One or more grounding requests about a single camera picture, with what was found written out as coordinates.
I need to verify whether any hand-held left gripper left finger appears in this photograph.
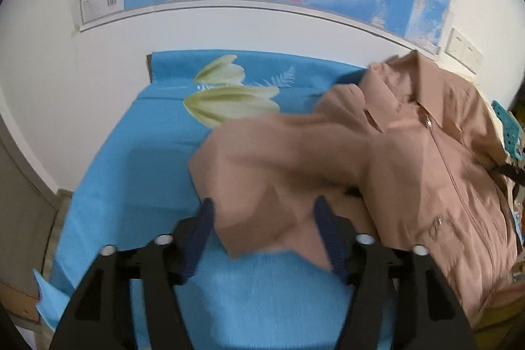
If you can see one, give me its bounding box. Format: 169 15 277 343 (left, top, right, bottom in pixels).
49 197 216 350

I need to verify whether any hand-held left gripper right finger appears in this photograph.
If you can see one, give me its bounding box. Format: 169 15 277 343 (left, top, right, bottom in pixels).
314 196 478 350

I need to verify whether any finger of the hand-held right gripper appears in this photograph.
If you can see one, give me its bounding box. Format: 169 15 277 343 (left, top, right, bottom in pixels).
490 164 525 185

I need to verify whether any pink zip jacket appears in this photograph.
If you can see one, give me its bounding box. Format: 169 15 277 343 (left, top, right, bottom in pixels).
189 51 521 330

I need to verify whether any teal perforated plastic piece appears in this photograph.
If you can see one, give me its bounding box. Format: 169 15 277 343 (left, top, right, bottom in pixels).
491 100 525 161

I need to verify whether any blue floral bed sheet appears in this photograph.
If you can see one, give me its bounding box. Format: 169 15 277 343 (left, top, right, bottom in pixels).
35 51 411 350

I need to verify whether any wooden cabinet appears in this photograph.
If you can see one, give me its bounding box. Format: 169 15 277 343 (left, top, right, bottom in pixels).
0 116 60 318

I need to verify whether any white wall socket plate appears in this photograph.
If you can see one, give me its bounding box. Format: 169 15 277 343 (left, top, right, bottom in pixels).
445 27 485 74

